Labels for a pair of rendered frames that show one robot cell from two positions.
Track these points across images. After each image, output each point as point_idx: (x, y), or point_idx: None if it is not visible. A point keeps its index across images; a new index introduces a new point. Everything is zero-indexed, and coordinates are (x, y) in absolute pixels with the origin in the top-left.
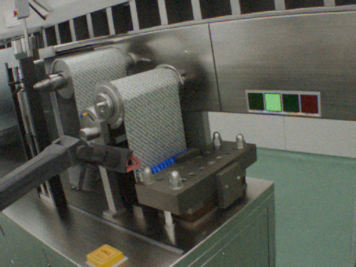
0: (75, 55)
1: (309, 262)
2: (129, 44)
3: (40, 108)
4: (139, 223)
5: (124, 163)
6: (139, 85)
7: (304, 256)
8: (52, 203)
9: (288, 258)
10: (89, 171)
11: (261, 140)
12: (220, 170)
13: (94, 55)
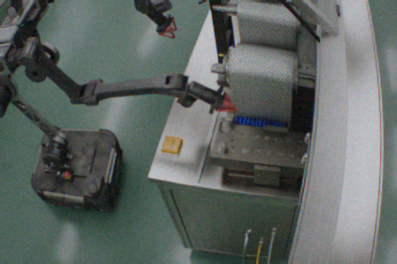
0: (253, 1)
1: (388, 249)
2: None
3: (220, 17)
4: None
5: (211, 109)
6: (252, 70)
7: (394, 242)
8: None
9: (389, 230)
10: (186, 99)
11: None
12: (261, 164)
13: (268, 10)
